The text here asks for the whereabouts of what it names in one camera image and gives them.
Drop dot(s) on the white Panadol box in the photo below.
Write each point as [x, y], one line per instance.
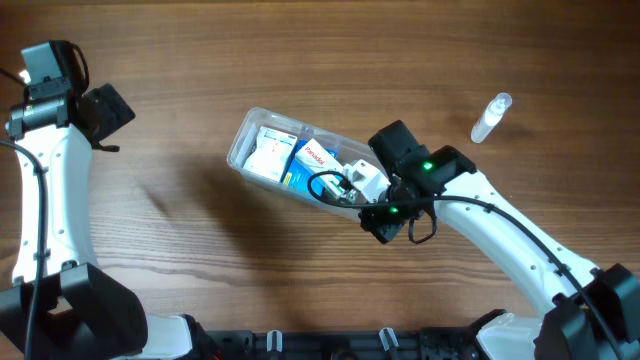
[315, 158]

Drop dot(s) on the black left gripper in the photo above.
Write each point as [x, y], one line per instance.
[112, 109]

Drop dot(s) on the clear dropper bottle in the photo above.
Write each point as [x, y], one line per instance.
[491, 116]

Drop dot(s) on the blue medicine box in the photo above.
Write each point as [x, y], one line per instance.
[297, 176]

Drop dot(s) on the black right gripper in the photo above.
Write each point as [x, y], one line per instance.
[371, 217]

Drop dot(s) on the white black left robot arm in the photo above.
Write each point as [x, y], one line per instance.
[61, 305]

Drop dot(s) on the clear plastic container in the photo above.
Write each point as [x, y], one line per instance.
[348, 151]

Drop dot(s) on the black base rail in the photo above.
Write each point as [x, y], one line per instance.
[448, 343]

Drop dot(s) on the white medicine box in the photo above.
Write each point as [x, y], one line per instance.
[271, 153]

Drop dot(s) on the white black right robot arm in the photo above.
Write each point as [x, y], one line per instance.
[582, 311]

